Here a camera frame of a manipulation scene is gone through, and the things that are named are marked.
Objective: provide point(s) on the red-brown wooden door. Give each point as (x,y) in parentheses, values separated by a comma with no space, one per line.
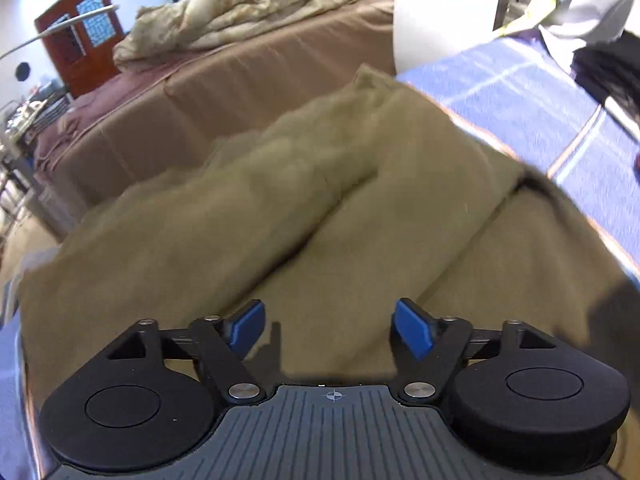
(80,35)

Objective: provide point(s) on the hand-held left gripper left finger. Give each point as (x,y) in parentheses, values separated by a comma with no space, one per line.
(247,327)

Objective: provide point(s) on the cluttered metal shelf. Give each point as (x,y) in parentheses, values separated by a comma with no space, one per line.
(25,130)

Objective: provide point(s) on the olive green garment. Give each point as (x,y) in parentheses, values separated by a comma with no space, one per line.
(300,220)

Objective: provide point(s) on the beige crumpled duvet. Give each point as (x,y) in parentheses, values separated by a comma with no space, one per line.
(240,5)

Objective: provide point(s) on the white bag with text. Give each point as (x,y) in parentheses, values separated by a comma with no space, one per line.
(445,15)

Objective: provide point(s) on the white curved pole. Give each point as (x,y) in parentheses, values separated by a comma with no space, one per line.
(55,27)

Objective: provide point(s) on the brown covered bed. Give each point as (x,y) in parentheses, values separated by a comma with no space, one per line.
(200,110)

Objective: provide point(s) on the stack of black clothes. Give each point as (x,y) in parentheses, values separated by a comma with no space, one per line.
(607,72)

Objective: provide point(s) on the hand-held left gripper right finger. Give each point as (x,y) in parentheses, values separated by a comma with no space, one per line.
(412,327)

